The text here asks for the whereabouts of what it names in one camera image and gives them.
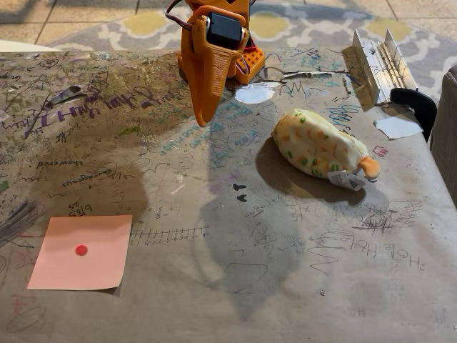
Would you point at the orange gripper black servo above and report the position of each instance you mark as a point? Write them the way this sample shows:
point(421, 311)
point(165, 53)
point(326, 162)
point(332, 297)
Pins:
point(218, 53)

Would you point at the yellow patterned plush toy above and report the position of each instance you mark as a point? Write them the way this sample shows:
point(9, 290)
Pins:
point(317, 143)

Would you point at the small red round object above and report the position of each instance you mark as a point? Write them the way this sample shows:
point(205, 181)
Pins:
point(81, 250)

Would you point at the red black controller board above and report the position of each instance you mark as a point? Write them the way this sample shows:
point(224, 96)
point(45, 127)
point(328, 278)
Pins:
point(250, 45)

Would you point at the grey yellow patterned rug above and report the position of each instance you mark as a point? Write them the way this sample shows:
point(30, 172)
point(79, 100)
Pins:
point(307, 25)

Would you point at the white paper scrap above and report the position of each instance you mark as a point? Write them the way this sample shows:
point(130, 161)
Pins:
point(398, 126)

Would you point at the brown scribbled paper table cover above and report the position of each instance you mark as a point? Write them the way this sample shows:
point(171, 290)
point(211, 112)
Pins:
point(214, 271)

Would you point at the pink sticky note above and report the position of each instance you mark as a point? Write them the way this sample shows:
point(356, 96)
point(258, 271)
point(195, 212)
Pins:
point(85, 264)

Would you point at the grey upholstered seat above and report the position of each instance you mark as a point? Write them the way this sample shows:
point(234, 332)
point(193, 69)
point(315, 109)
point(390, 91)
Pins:
point(446, 135)

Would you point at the aluminium channel rail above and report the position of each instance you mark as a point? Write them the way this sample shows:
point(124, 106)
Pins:
point(380, 68)

